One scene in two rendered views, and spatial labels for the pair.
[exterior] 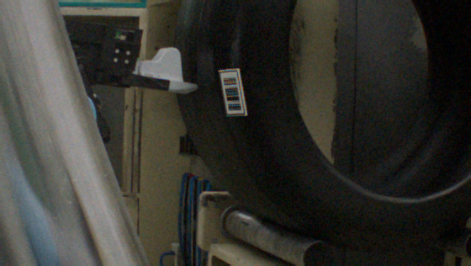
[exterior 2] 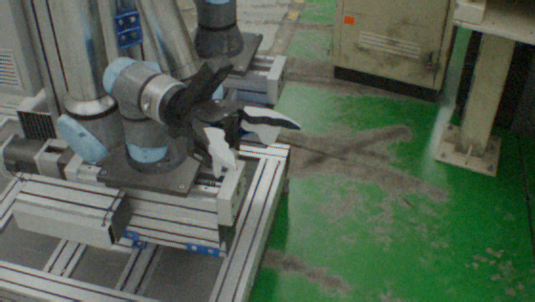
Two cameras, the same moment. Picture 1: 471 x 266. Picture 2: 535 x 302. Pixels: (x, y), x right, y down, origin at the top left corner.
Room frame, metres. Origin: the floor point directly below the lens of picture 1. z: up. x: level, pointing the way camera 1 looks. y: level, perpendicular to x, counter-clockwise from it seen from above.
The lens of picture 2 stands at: (-0.20, -0.71, 1.60)
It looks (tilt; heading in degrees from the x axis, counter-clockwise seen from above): 41 degrees down; 43
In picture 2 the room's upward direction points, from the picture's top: straight up
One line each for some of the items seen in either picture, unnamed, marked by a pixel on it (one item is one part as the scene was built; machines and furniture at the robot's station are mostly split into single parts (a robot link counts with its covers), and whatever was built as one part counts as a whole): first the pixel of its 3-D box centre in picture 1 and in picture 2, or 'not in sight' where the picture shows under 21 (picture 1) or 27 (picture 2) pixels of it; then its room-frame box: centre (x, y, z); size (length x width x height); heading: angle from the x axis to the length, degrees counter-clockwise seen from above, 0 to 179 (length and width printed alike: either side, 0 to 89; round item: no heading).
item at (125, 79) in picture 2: not in sight; (136, 86); (0.25, 0.02, 1.04); 0.11 x 0.08 x 0.09; 94
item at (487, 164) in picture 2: not in sight; (469, 146); (1.78, -0.09, 0.02); 0.27 x 0.27 x 0.04; 19
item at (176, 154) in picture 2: not in sight; (154, 136); (0.37, 0.17, 0.77); 0.15 x 0.15 x 0.10
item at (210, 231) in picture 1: (312, 220); not in sight; (1.71, -0.14, 0.90); 0.40 x 0.03 x 0.10; 109
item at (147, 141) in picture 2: not in sight; (151, 125); (0.27, 0.02, 0.94); 0.11 x 0.08 x 0.11; 4
